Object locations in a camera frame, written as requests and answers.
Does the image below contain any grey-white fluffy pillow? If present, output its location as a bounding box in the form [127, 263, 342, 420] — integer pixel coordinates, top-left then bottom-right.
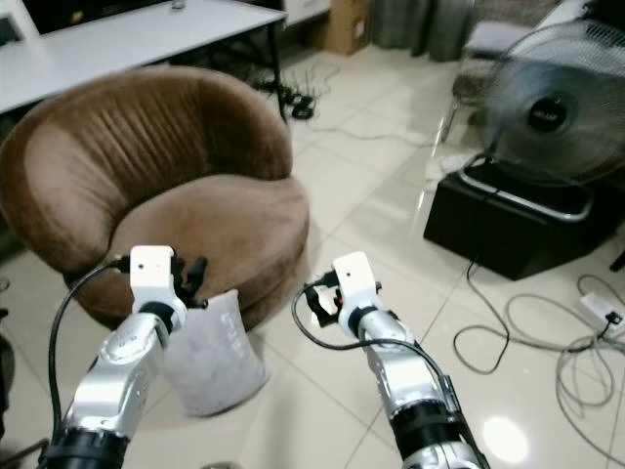
[161, 288, 271, 419]

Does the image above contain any brown round velvet sofa chair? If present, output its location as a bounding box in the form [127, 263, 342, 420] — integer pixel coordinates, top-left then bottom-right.
[0, 66, 312, 333]

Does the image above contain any black low box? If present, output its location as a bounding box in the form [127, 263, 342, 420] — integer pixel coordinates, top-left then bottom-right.
[423, 166, 625, 282]

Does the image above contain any black power strip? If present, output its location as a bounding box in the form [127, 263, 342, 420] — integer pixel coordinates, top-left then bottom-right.
[275, 82, 319, 121]

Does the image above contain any long white table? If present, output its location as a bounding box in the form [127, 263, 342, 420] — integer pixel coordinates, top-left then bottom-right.
[0, 0, 290, 114]

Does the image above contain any brown cardboard box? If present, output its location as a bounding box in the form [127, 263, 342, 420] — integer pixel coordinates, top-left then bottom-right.
[325, 0, 374, 56]

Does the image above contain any white power strip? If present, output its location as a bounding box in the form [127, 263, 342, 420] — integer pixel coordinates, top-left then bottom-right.
[579, 291, 625, 340]

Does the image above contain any grey curtain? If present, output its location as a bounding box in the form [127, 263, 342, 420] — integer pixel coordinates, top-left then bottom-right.
[370, 0, 477, 62]

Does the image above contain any black floor fan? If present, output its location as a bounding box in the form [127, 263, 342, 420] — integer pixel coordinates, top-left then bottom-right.
[459, 18, 625, 222]

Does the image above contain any grey cushioned stool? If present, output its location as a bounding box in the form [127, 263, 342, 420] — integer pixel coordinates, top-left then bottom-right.
[452, 20, 536, 101]

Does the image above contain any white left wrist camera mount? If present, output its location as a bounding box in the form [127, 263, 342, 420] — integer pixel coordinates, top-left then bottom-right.
[129, 245, 180, 307]

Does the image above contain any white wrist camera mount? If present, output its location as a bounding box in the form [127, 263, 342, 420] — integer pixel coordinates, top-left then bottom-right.
[129, 245, 180, 307]
[331, 250, 383, 315]

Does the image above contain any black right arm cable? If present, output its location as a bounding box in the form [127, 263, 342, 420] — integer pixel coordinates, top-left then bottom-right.
[291, 281, 454, 394]

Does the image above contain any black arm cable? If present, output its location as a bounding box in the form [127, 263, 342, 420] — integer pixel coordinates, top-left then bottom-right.
[46, 255, 134, 433]
[291, 281, 454, 394]

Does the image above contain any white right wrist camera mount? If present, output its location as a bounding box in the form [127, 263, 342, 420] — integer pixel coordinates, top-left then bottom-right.
[331, 250, 383, 315]

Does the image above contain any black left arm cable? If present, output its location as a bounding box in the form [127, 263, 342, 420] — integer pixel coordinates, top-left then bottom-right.
[46, 255, 134, 433]

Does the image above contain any black floor cable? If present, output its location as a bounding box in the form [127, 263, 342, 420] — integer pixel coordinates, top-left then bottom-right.
[452, 254, 608, 378]

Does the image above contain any grey floor cable bundle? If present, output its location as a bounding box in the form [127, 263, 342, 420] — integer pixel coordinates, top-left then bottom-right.
[506, 276, 625, 462]

